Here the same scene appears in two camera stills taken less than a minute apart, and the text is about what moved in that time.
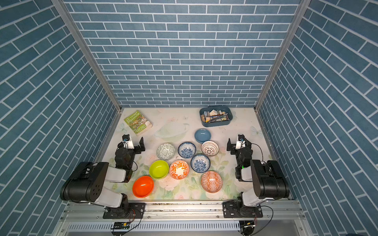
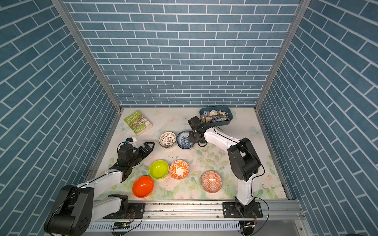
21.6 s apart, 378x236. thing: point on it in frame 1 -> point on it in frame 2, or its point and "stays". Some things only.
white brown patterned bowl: (210, 148) -> (167, 139)
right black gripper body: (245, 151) -> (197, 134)
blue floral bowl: (200, 163) -> (182, 140)
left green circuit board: (121, 225) stays
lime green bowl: (158, 169) stays
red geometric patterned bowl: (211, 181) stays
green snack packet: (138, 123) stays
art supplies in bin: (214, 116) stays
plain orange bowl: (142, 187) stays
